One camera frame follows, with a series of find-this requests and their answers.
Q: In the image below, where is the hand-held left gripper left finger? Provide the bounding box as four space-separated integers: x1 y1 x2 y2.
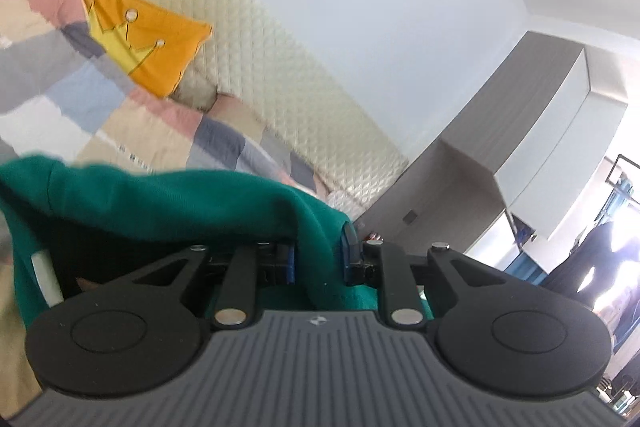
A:
102 243 296 327

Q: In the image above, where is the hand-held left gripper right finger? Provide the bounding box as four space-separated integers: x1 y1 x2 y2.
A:
341 224 501 329

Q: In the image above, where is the green sweatshirt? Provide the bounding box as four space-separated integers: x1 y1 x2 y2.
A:
0 152 431 343

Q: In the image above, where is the blue curtain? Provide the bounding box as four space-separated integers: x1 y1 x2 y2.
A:
501 251 551 288

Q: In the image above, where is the cream quilted headboard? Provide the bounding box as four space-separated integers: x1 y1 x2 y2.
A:
102 0 411 220

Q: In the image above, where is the grey and white wardrobe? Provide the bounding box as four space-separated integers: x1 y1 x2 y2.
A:
355 29 629 260

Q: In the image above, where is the dark hanging garment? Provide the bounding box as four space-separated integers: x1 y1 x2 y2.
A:
542 221 627 314

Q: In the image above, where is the yellow crown pillow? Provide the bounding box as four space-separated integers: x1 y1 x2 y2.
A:
74 0 214 98

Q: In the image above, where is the patchwork quilt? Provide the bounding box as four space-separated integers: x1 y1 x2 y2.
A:
0 0 331 425

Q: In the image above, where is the black clothes rail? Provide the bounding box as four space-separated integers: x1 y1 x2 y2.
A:
604 153 640 208

